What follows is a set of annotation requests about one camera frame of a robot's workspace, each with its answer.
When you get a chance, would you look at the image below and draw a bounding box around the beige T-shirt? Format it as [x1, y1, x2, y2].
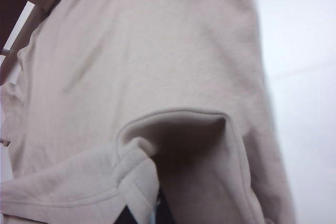
[0, 0, 299, 224]

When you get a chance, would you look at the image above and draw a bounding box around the grey desk partition panel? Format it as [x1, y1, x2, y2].
[0, 0, 30, 53]

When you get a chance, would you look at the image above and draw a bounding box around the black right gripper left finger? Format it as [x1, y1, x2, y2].
[123, 197, 149, 224]

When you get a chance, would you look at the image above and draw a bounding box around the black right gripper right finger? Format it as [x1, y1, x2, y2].
[157, 189, 173, 224]

